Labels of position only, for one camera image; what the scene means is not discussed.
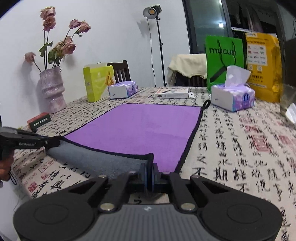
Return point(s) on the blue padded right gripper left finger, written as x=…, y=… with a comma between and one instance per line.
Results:
x=145, y=176

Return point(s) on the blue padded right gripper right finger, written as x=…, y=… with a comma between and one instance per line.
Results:
x=156, y=178

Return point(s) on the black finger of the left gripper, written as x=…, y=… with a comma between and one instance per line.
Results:
x=16, y=139

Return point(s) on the purple and grey microfibre towel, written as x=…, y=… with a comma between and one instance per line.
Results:
x=128, y=135

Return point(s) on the person's left hand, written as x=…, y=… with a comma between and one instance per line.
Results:
x=5, y=167

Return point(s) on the red and green small box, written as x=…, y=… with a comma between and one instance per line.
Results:
x=38, y=121

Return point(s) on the pink textured ceramic vase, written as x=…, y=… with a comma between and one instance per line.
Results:
x=52, y=88

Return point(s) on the white flat product box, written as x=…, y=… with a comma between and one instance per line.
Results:
x=178, y=93

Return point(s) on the closed purple tissue pack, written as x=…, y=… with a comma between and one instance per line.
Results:
x=122, y=90

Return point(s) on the dark wooden chair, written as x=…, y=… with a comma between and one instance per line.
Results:
x=121, y=71

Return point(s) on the calligraphy print tablecloth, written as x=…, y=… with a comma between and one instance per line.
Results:
x=252, y=151

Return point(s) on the yellow-green snack box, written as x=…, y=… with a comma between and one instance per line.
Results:
x=98, y=77

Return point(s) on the chair draped with cream cloth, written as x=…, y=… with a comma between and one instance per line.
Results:
x=188, y=65

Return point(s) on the open purple tissue pack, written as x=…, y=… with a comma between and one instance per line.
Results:
x=235, y=94

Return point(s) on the green mucun paper bag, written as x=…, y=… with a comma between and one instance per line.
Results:
x=222, y=52

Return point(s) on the yellow printed paper bag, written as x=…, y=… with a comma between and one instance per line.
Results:
x=264, y=63

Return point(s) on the clear drinking glass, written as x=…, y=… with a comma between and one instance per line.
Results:
x=287, y=97

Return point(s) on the black framed sliding window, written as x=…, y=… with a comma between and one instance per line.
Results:
x=234, y=18

